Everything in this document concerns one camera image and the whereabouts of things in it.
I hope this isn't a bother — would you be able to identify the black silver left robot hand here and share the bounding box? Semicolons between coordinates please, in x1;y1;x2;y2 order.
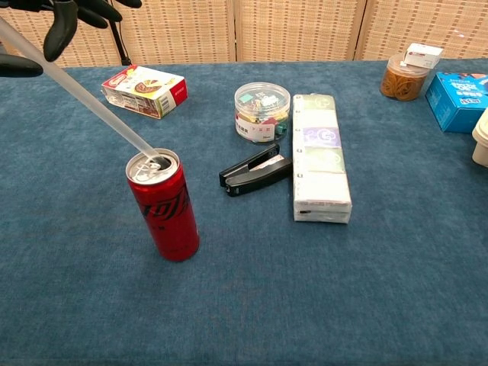
0;0;143;77

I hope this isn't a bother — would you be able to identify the clear plastic straw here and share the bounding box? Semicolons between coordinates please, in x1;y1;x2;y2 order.
0;17;163;163

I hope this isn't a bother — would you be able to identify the red soda can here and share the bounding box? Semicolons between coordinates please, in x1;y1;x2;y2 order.
126;148;201;262

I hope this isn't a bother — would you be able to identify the black tripod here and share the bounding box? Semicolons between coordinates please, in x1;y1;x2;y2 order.
108;18;133;66

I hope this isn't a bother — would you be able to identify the red white cake box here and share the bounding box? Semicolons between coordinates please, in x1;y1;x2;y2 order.
101;65;188;120

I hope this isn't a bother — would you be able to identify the clear jar of binder clips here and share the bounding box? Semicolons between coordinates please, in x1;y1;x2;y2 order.
234;82;292;145

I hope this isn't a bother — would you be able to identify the bamboo folding screen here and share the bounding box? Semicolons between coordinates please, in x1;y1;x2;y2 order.
0;0;488;69

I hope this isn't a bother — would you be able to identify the black stapler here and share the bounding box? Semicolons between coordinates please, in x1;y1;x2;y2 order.
218;143;294;197

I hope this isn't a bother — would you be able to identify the wrapped tissue pack bundle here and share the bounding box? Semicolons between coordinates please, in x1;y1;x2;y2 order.
292;94;353;225

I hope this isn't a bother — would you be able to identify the clear jar of rubber bands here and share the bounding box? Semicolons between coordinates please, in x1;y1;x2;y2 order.
380;53;430;101

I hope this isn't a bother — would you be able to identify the small white cardboard box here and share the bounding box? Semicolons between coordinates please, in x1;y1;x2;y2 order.
403;43;445;70

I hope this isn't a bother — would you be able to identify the blue cookie box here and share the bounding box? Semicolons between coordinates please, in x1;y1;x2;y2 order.
425;71;488;133

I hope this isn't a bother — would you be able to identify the beige lidded lunch box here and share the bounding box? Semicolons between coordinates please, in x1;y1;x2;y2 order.
471;108;488;168

